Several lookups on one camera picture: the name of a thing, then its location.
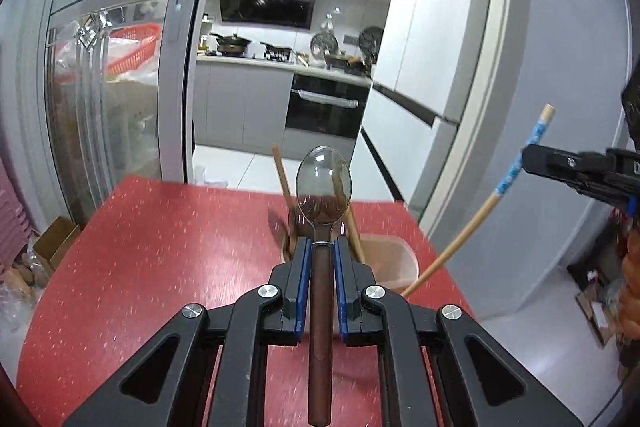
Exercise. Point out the round metal strainer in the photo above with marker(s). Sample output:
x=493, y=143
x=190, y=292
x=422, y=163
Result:
x=321, y=43

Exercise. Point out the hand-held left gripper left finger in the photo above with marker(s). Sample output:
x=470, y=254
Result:
x=301, y=287

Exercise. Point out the beige plastic utensil holder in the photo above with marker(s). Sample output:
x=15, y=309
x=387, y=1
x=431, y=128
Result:
x=390, y=262

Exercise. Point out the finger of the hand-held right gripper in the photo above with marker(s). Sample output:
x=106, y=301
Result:
x=560, y=162
x=597, y=192

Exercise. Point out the black built-in oven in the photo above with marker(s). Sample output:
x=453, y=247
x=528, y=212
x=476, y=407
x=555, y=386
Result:
x=325, y=107

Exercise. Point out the black wok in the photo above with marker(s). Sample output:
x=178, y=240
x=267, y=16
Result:
x=231, y=42

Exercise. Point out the round black strainer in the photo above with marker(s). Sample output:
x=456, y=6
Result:
x=371, y=39

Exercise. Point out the person's right hand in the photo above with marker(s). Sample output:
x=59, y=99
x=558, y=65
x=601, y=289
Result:
x=629, y=292

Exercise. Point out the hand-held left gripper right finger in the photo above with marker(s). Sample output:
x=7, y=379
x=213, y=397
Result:
x=342, y=287

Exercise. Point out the open cardboard box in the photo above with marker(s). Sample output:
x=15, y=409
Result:
x=597, y=312

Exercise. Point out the white refrigerator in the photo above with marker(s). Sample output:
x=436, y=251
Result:
x=440, y=32

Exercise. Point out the orange plastic basket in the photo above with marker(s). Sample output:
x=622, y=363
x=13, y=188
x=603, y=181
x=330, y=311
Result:
x=135, y=47

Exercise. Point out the grey kitchen cabinet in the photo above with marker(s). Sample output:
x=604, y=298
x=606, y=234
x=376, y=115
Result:
x=240, y=107

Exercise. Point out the plain wooden chopstick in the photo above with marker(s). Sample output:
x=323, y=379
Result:
x=282, y=177
x=354, y=232

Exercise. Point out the pink plastic stack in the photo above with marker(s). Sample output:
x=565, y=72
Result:
x=15, y=207

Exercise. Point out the blue patterned wooden chopstick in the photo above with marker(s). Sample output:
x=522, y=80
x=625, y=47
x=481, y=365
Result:
x=470, y=232

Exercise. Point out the glass sliding door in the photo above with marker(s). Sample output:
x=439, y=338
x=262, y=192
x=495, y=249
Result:
x=125, y=82

